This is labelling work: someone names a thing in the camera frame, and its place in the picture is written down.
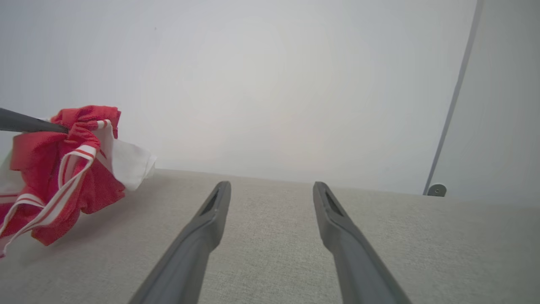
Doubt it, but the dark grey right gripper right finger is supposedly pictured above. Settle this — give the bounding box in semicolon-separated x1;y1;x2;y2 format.
313;182;412;304

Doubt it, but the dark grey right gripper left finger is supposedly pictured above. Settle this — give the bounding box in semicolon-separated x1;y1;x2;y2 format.
129;181;232;304

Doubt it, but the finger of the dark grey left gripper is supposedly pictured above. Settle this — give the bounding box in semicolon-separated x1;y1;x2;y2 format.
0;108;69;134

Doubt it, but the red and white jersey shirt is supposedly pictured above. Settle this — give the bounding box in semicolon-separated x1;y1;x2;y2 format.
0;105;157;258

